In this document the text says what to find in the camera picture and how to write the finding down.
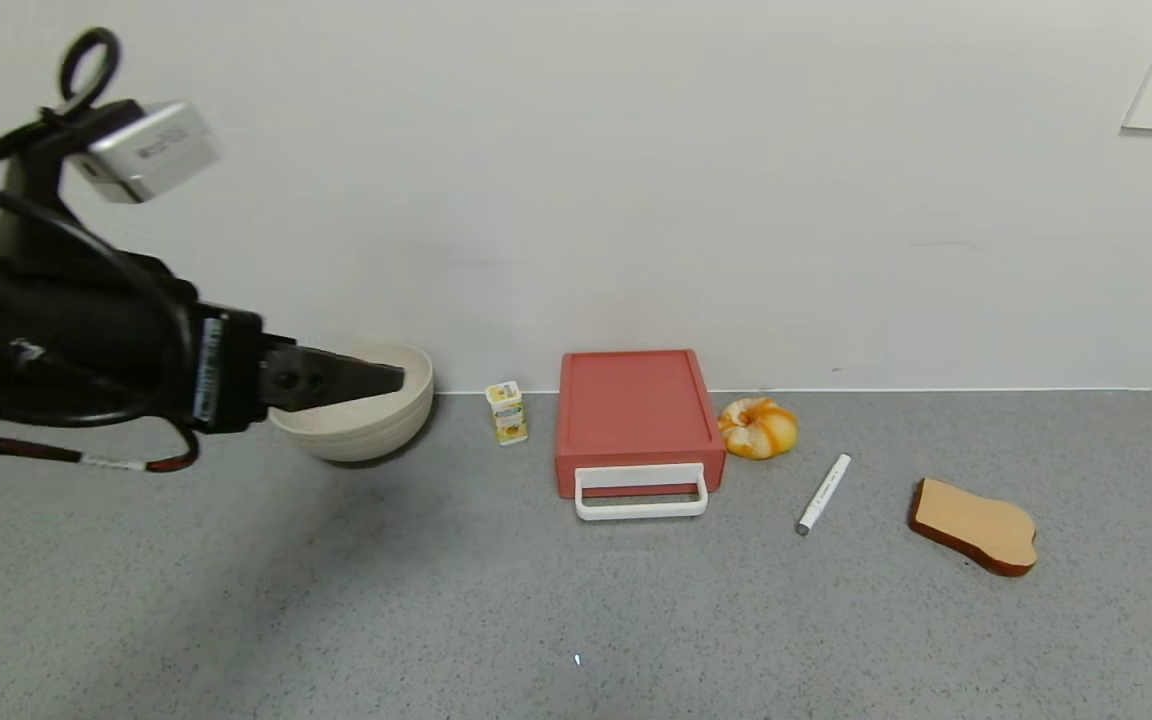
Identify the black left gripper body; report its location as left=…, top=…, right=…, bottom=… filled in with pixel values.
left=62, top=252, right=265, bottom=435

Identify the red drawer case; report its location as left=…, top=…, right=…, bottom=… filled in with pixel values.
left=554, top=349, right=727, bottom=499

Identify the beige ribbed bowl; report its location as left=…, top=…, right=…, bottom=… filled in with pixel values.
left=268, top=343, right=435, bottom=463

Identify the small yellow drink carton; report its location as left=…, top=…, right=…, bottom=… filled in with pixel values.
left=485, top=380, right=529, bottom=447

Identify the orange and white bread roll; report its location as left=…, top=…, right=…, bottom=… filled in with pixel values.
left=717, top=397, right=799, bottom=461

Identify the white marker pen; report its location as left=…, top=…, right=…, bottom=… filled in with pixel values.
left=796, top=453, right=853, bottom=537

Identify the toast slice with brown crust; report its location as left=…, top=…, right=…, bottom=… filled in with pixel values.
left=908, top=477, right=1039, bottom=578

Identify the red and black thin cable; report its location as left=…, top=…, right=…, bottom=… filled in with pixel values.
left=0, top=425, right=201, bottom=474

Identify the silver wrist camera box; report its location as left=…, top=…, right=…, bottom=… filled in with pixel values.
left=88, top=100, right=221, bottom=205

